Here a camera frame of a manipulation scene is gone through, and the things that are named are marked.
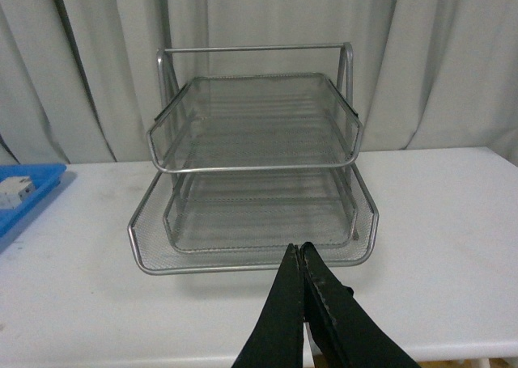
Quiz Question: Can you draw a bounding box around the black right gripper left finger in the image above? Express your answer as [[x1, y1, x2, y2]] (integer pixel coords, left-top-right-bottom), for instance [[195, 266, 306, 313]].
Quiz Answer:
[[233, 243, 304, 367]]

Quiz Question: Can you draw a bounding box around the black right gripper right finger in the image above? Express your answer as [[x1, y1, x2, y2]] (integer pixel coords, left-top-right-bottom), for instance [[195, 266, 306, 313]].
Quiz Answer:
[[300, 242, 418, 367]]

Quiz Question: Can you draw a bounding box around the blue plastic bin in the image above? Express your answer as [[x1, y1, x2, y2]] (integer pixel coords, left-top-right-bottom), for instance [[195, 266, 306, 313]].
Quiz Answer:
[[1, 163, 66, 252]]

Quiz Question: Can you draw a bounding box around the silver mesh tray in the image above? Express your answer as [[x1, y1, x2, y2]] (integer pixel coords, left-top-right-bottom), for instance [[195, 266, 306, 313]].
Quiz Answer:
[[163, 169, 358, 254], [128, 165, 379, 275], [146, 73, 363, 174]]

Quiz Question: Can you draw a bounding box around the grey curtain backdrop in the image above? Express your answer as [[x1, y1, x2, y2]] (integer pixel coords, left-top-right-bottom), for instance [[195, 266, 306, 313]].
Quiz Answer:
[[1, 0, 517, 164]]

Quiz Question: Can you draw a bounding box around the silver wire rack frame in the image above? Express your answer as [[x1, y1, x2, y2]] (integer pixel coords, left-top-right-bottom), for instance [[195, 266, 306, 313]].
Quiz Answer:
[[155, 41, 361, 239]]

